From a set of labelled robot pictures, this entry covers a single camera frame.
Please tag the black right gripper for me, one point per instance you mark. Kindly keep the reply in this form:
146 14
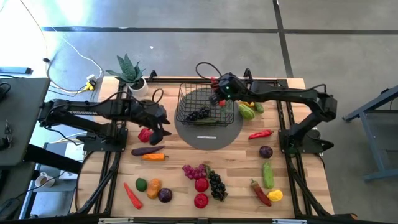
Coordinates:
230 87

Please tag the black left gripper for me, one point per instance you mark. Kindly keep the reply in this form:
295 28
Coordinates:
149 113

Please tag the red pepper with green stem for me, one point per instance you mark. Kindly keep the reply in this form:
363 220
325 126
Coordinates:
222 102

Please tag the red bell pepper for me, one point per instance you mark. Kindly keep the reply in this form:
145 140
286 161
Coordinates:
143 135

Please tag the long purple eggplant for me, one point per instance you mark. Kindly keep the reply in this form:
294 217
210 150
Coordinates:
144 151

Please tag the black grape bunch with leaf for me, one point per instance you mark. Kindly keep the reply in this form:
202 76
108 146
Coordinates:
197 114
216 185

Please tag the small yellow pepper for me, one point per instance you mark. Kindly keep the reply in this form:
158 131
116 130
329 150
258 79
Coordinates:
247 103

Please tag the small green cucumber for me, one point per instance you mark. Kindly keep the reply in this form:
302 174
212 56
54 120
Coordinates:
259 107

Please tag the pink grape bunch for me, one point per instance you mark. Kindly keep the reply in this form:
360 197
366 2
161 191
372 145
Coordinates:
192 172

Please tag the round dark green avocado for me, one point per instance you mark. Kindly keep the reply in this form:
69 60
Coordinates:
141 184

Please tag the curved red chili pepper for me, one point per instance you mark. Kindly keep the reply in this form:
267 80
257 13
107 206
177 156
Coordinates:
260 134

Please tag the purple onion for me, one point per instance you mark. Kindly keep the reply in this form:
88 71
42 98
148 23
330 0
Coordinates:
165 195
266 152

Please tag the red tomato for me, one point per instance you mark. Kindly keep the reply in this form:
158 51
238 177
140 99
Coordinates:
201 184

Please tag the long red chili pepper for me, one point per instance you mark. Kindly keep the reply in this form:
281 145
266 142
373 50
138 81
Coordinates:
133 196

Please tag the red apple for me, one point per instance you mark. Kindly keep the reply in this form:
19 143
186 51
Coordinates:
201 200

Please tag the red chili with green top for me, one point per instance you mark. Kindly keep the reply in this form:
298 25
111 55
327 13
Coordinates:
260 193

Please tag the yellow lemon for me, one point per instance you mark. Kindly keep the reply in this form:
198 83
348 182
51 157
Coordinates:
275 195

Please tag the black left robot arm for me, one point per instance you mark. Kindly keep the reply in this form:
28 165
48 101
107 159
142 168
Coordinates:
93 109

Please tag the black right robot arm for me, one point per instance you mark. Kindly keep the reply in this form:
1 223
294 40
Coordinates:
286 93

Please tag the grey round placemat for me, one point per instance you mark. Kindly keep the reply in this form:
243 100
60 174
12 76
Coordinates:
208 143

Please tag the green plant in white pot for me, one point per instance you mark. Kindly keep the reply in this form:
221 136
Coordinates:
138 88

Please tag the white and yellow power adapter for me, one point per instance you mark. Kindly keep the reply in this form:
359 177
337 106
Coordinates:
90 81

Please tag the white mug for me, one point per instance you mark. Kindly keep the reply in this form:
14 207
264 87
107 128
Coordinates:
42 180

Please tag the grey desk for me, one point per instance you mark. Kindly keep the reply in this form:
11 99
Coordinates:
25 118

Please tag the blue-grey metal table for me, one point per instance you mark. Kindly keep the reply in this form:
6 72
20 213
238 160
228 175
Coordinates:
367 107

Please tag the black frame clamp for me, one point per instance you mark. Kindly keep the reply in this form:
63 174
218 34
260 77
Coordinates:
247 73
152 75

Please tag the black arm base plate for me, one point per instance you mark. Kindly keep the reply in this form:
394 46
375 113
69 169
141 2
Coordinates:
311 144
118 143

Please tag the silver frame bracket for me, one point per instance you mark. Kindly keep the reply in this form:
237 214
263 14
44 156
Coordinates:
115 221
289 221

